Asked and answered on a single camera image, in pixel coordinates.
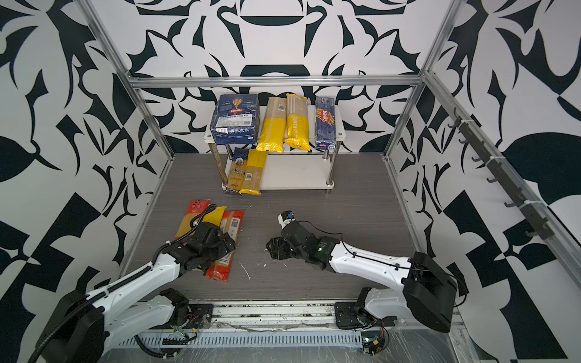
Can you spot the white cable duct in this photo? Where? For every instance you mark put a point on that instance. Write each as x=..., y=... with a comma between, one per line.
x=246, y=339

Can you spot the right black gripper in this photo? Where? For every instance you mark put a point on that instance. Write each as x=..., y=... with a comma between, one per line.
x=278, y=250

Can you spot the yellow Pastatime spaghetti bag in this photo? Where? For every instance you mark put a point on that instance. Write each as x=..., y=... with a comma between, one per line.
x=297, y=134

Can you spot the blue De Cecco spaghetti bag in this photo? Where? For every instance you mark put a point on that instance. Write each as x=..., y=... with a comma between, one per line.
x=236, y=175

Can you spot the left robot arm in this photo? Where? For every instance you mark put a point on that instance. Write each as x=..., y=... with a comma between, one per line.
x=84, y=326

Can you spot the blue Barilla multipack bag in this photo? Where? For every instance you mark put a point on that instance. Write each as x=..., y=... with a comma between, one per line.
x=236, y=120

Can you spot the blue Barilla spaghetti box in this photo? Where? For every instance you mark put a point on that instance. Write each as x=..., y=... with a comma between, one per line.
x=325, y=126

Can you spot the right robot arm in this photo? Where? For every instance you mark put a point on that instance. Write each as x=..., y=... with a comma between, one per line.
x=412, y=286

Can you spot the red clear spaghetti bag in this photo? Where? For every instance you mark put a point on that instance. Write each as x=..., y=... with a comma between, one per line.
x=230, y=225

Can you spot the wall hook rail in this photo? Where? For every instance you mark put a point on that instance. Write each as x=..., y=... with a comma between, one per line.
x=505, y=175

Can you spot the white two-tier shelf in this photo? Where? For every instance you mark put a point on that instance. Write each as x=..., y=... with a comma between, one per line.
x=292, y=170

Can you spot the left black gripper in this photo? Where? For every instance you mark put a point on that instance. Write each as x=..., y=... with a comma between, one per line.
x=223, y=248

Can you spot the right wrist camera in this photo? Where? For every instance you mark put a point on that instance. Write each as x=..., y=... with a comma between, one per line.
x=286, y=218

